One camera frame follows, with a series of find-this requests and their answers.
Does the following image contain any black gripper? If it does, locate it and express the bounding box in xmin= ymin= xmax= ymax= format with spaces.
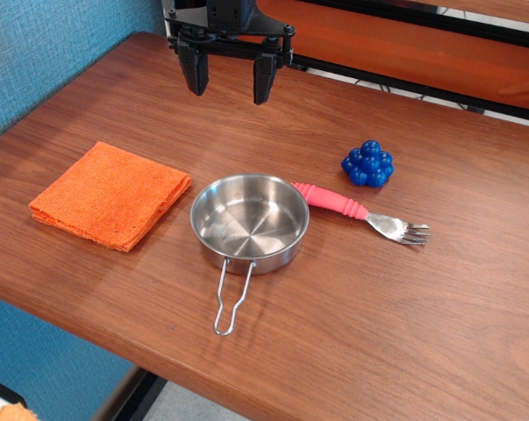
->
xmin=164 ymin=1 xmax=296 ymax=105

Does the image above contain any small stainless steel pan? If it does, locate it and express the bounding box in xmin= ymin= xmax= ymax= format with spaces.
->
xmin=189 ymin=173 xmax=310 ymax=337

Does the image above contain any folded orange cloth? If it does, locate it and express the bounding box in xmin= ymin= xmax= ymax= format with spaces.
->
xmin=29 ymin=142 xmax=191 ymax=253

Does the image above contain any blue plastic berry cluster toy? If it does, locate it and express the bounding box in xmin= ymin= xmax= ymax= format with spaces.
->
xmin=340 ymin=139 xmax=395 ymax=189

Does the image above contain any pink handled metal fork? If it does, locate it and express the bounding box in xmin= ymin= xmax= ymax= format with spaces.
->
xmin=292 ymin=182 xmax=430 ymax=246

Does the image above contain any orange panel with black frame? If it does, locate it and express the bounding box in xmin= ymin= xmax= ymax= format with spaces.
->
xmin=259 ymin=1 xmax=529 ymax=120

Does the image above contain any table leg frame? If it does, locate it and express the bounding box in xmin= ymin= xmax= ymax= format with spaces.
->
xmin=90 ymin=365 xmax=167 ymax=421

